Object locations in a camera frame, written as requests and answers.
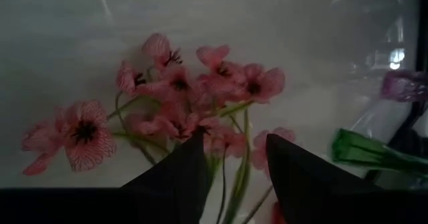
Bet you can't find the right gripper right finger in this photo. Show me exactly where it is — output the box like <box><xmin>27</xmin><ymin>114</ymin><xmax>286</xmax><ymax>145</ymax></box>
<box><xmin>265</xmin><ymin>133</ymin><xmax>383</xmax><ymax>224</ymax></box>

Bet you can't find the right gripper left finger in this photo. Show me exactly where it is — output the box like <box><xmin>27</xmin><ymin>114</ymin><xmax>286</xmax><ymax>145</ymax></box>
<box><xmin>121</xmin><ymin>129</ymin><xmax>213</xmax><ymax>224</ymax></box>

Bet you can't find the pink artificial flower spray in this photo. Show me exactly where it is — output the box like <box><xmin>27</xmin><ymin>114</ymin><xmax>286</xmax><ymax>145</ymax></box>
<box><xmin>21</xmin><ymin>32</ymin><xmax>298</xmax><ymax>224</ymax></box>

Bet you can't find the green glass vase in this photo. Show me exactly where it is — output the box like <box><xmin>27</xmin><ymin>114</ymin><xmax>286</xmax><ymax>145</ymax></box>
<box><xmin>330</xmin><ymin>127</ymin><xmax>428</xmax><ymax>177</ymax></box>

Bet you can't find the purple glass vase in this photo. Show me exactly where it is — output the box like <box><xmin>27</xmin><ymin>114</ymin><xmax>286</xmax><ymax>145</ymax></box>
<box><xmin>379</xmin><ymin>68</ymin><xmax>428</xmax><ymax>104</ymax></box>

